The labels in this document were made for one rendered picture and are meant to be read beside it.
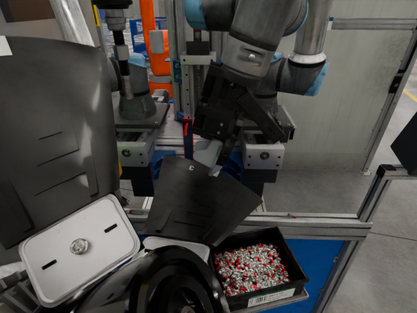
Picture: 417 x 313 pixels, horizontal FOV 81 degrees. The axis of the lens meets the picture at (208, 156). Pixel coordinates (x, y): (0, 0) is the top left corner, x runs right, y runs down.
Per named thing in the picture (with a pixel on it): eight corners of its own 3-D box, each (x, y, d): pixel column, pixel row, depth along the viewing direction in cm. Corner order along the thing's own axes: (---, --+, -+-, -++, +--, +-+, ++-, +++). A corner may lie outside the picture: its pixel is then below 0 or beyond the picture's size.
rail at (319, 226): (87, 233, 81) (80, 216, 76) (92, 223, 84) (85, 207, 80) (364, 241, 78) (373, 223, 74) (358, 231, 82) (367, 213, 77)
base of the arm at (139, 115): (125, 105, 107) (121, 82, 101) (160, 105, 106) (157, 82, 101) (113, 119, 94) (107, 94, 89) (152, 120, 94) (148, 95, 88)
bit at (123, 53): (120, 100, 19) (105, 23, 16) (126, 95, 20) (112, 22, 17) (133, 100, 19) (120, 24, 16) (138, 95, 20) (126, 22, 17)
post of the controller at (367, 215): (360, 222, 74) (386, 170, 64) (355, 215, 77) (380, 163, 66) (370, 222, 74) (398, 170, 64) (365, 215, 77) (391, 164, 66)
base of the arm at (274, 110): (239, 106, 105) (241, 84, 100) (274, 107, 105) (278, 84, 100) (242, 121, 93) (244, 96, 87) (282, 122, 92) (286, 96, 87)
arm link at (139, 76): (155, 89, 94) (150, 51, 87) (120, 96, 87) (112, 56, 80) (142, 82, 102) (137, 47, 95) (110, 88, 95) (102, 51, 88)
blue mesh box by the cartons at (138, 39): (133, 61, 659) (127, 19, 606) (153, 52, 763) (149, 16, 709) (164, 63, 642) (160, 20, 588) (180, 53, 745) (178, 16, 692)
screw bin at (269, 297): (219, 317, 57) (219, 302, 53) (204, 254, 71) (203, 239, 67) (303, 295, 61) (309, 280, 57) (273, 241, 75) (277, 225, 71)
